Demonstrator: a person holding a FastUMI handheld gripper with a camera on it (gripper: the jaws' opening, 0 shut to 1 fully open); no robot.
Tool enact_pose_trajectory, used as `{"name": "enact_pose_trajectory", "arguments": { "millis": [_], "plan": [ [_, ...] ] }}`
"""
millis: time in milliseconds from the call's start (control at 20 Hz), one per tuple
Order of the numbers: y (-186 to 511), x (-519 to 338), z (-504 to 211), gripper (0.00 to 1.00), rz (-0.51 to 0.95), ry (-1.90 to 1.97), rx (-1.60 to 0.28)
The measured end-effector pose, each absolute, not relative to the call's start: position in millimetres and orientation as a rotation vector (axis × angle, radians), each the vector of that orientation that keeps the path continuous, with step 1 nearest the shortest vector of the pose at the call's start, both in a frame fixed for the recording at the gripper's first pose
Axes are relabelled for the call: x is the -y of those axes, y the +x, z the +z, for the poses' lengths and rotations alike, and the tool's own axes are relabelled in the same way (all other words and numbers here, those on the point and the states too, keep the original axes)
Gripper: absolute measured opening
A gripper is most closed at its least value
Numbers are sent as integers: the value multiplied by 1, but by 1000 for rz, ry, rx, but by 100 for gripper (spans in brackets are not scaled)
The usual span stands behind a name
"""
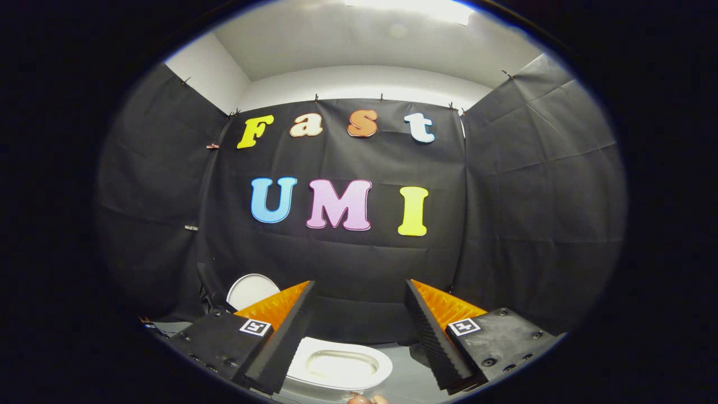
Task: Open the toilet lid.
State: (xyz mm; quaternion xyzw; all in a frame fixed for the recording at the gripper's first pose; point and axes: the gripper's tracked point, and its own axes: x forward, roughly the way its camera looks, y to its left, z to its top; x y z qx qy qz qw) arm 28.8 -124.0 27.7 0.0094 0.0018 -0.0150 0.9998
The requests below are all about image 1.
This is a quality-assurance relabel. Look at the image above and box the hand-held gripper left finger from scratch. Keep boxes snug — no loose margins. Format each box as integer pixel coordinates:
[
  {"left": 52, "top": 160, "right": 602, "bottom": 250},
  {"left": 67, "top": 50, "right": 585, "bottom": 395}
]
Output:
[{"left": 167, "top": 281, "right": 316, "bottom": 395}]

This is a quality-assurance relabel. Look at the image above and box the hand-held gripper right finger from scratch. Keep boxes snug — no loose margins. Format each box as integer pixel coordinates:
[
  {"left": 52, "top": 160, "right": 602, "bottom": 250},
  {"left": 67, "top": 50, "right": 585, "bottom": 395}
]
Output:
[{"left": 404, "top": 279, "right": 564, "bottom": 393}]

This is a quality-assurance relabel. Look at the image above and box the white toilet lid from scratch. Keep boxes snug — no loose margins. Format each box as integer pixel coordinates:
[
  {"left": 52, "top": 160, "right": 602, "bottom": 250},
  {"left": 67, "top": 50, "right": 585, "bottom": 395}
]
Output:
[{"left": 226, "top": 273, "right": 281, "bottom": 313}]

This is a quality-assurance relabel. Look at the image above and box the black backdrop cloth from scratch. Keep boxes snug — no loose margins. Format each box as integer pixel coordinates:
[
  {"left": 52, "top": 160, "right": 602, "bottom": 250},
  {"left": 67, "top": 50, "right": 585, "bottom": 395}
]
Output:
[{"left": 95, "top": 53, "right": 628, "bottom": 345}]

